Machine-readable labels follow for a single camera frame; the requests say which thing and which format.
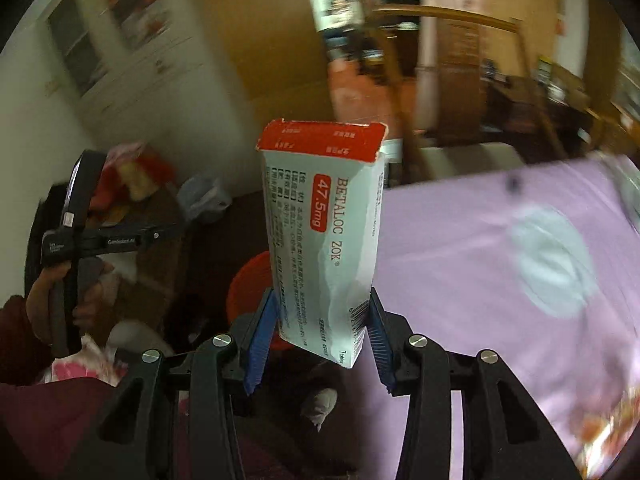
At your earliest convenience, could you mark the white red Betaloc box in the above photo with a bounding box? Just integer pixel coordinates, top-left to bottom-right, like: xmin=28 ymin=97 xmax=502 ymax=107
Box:
xmin=256 ymin=119 xmax=387 ymax=368

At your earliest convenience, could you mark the person left hand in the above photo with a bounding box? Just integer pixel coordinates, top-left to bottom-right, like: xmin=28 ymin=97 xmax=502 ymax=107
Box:
xmin=26 ymin=262 xmax=117 ymax=346

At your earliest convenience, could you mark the purple tablecloth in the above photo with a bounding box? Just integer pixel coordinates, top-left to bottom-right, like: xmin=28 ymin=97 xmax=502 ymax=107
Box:
xmin=344 ymin=154 xmax=640 ymax=480

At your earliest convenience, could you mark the white cabinet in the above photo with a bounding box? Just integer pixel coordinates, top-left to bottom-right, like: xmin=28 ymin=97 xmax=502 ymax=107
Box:
xmin=39 ymin=0 xmax=260 ymax=196

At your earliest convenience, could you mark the wooden armchair left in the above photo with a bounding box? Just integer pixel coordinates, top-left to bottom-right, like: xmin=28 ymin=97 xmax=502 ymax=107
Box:
xmin=367 ymin=4 xmax=567 ymax=184

